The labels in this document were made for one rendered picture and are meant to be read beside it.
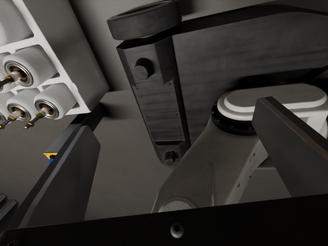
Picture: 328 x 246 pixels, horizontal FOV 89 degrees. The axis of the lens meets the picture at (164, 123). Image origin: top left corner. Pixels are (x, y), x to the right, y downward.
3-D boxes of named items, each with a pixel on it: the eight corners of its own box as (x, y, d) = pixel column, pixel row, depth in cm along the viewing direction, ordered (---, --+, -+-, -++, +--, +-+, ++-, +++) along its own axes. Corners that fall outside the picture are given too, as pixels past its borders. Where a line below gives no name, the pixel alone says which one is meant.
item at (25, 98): (70, 91, 70) (40, 118, 56) (56, 99, 74) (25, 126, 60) (51, 71, 65) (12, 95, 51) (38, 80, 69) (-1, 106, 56)
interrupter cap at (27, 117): (36, 116, 57) (34, 117, 56) (25, 122, 60) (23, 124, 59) (15, 99, 53) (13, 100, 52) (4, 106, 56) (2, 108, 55)
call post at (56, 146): (99, 101, 80) (59, 152, 57) (106, 113, 84) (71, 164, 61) (87, 103, 82) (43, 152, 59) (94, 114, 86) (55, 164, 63)
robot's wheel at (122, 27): (182, -5, 49) (174, 3, 34) (184, 15, 52) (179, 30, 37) (121, 11, 54) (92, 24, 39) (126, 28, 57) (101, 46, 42)
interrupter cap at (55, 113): (62, 120, 56) (61, 121, 55) (40, 114, 56) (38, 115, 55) (56, 101, 51) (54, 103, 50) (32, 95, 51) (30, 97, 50)
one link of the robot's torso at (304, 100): (310, 74, 38) (349, 109, 28) (288, 137, 50) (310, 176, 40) (215, 86, 43) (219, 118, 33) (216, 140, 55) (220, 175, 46)
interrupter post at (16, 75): (17, 68, 45) (7, 72, 42) (26, 75, 46) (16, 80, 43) (14, 71, 46) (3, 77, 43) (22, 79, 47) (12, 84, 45)
